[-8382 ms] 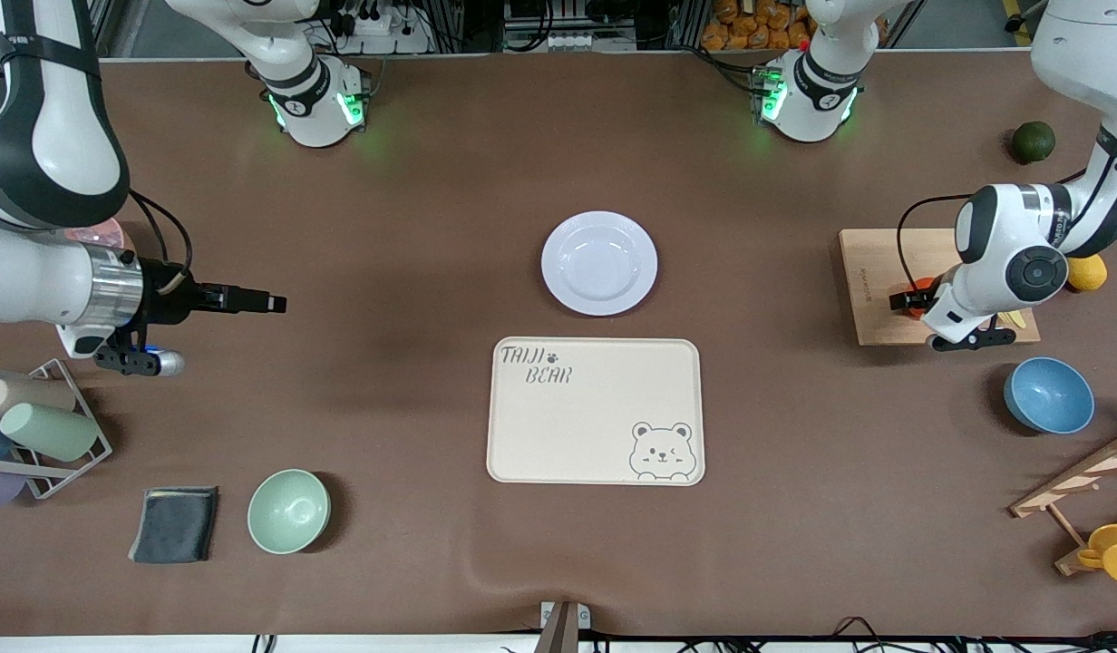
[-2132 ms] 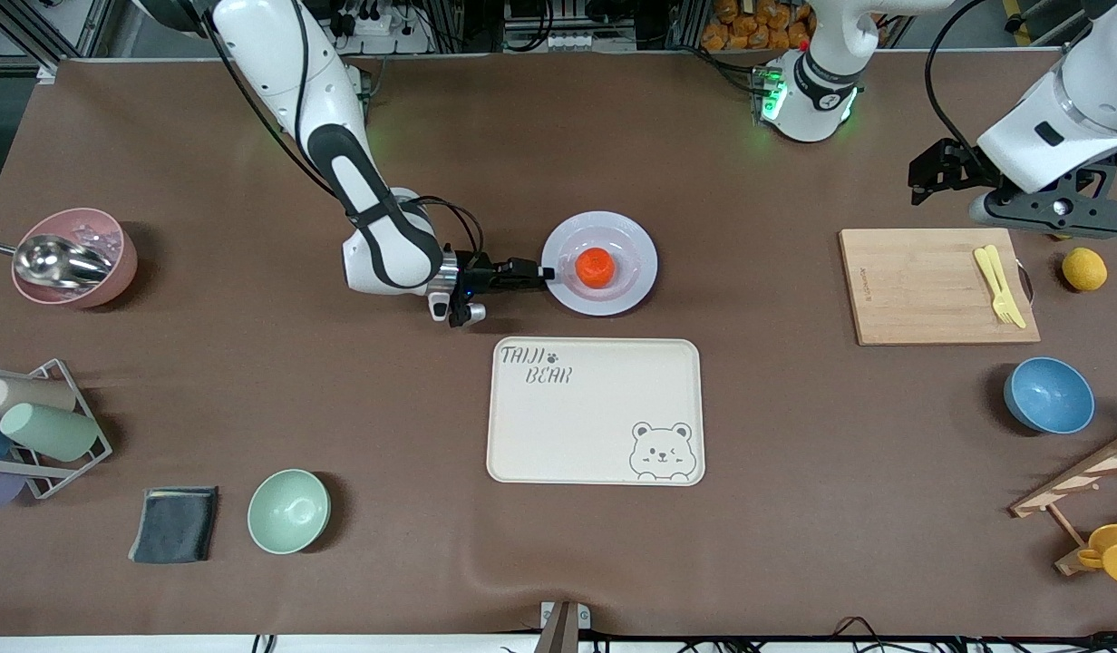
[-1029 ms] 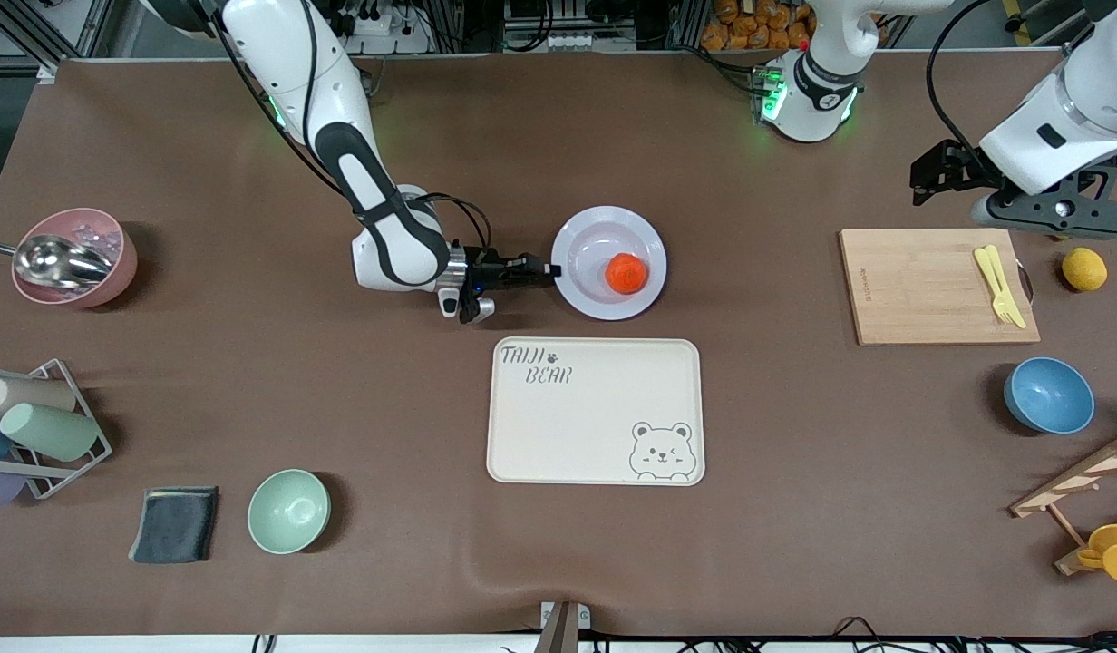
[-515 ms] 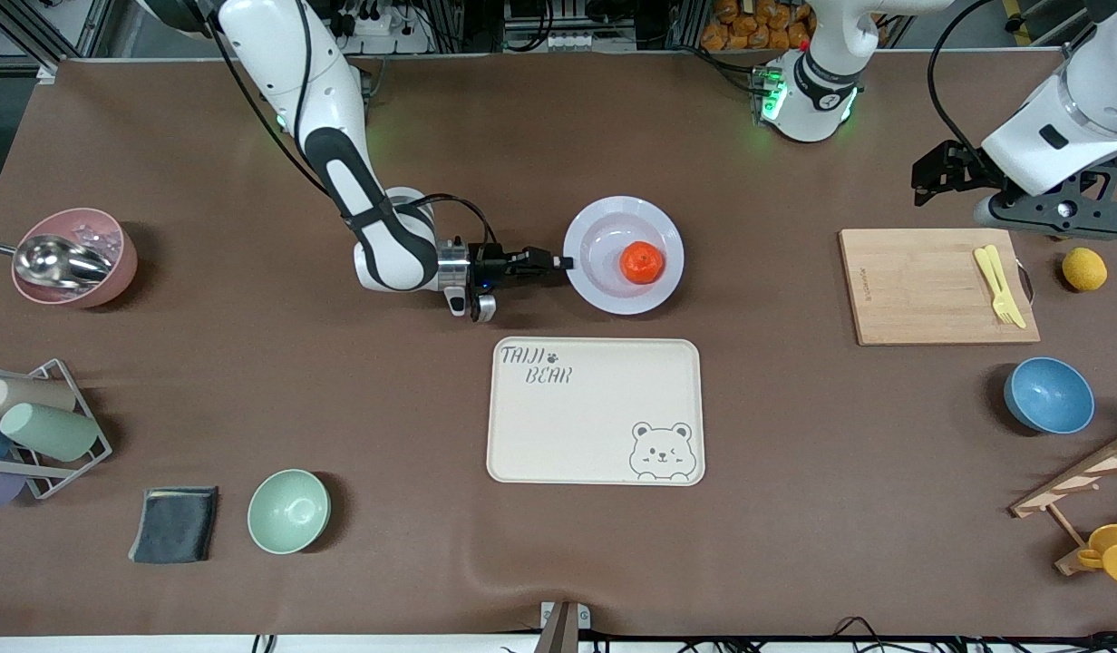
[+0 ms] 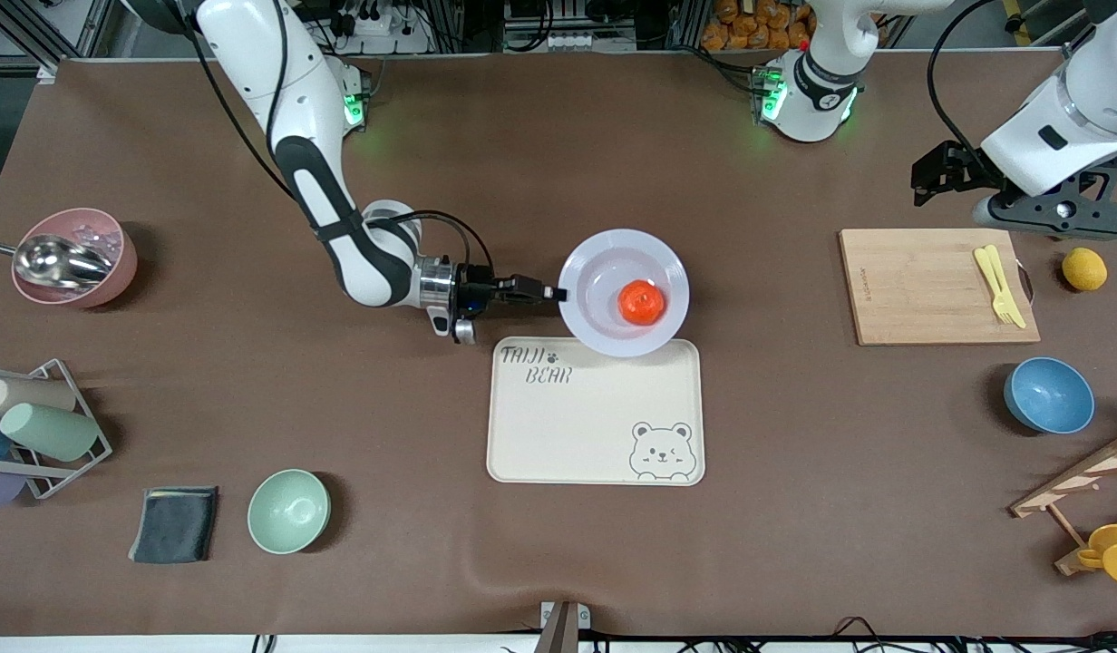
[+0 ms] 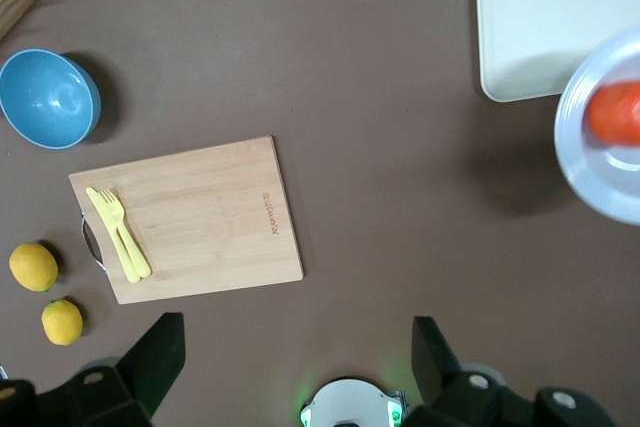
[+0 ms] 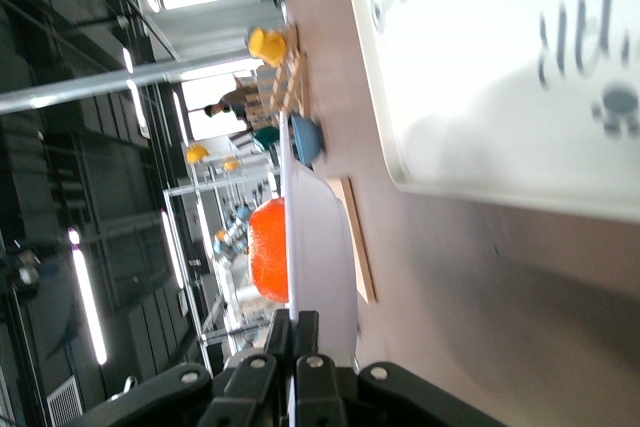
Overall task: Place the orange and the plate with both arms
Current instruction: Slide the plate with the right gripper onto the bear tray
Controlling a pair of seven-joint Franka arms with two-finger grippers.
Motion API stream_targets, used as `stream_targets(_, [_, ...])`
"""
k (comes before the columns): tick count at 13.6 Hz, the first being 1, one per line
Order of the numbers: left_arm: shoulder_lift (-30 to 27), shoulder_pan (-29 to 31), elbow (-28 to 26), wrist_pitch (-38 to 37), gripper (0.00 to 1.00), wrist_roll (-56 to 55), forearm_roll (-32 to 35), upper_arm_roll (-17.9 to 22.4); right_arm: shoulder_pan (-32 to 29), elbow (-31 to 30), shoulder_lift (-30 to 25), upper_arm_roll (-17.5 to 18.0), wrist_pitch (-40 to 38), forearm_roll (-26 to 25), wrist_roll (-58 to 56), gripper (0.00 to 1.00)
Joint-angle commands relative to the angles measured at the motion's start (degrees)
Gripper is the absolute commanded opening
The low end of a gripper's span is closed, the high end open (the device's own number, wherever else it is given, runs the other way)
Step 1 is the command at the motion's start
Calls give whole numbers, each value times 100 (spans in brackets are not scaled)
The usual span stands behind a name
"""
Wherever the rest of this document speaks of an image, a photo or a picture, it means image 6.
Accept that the white deep plate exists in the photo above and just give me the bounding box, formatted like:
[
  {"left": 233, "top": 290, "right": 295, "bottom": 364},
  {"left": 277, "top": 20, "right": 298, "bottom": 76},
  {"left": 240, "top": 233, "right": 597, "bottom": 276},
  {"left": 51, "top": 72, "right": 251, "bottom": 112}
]
[{"left": 553, "top": 26, "right": 640, "bottom": 227}]

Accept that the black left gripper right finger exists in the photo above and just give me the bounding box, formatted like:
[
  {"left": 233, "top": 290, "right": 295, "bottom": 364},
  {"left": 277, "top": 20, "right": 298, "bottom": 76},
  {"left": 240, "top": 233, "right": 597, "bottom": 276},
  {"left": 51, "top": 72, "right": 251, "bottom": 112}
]
[{"left": 403, "top": 316, "right": 504, "bottom": 427}]

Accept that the orange mandarin fruit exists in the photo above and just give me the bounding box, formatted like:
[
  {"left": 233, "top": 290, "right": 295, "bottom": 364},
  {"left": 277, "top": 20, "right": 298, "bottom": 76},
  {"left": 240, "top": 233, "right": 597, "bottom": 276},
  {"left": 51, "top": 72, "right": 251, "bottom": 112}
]
[{"left": 586, "top": 81, "right": 640, "bottom": 148}]

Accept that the blue bowl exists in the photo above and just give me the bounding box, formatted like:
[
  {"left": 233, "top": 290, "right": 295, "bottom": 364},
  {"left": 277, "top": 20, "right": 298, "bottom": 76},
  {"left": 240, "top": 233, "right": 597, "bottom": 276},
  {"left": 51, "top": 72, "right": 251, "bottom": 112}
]
[{"left": 0, "top": 48, "right": 102, "bottom": 151}]

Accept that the cream tray with bear print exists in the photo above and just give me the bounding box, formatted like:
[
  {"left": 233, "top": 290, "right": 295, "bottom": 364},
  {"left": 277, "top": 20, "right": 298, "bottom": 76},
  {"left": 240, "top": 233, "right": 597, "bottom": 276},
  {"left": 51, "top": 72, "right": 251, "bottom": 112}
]
[{"left": 473, "top": 0, "right": 640, "bottom": 103}]

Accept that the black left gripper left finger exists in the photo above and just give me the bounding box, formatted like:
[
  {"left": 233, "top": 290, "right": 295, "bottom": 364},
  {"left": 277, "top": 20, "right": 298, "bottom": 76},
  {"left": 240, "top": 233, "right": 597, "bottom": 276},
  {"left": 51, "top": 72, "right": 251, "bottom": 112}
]
[{"left": 64, "top": 312, "right": 186, "bottom": 427}]

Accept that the wooden cutting board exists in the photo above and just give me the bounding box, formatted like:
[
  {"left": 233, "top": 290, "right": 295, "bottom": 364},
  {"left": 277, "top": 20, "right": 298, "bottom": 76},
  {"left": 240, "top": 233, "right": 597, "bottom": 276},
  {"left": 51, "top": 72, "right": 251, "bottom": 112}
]
[{"left": 68, "top": 134, "right": 305, "bottom": 306}]

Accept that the small yellow lemon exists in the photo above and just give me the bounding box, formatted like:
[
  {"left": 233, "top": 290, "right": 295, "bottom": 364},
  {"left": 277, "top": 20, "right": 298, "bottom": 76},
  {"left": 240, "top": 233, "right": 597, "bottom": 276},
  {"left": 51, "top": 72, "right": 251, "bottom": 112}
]
[{"left": 41, "top": 298, "right": 84, "bottom": 347}]

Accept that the large yellow lemon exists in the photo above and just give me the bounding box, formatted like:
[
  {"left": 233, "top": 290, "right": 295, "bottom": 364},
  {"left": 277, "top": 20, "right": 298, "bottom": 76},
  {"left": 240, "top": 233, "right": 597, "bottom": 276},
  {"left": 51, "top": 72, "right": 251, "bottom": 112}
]
[{"left": 8, "top": 242, "right": 60, "bottom": 293}]

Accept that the yellow plastic fork and knife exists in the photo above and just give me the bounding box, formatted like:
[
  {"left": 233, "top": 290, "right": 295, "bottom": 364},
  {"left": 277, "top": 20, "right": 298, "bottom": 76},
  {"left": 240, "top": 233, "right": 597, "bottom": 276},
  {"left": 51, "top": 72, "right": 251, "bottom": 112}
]
[{"left": 85, "top": 186, "right": 142, "bottom": 284}]

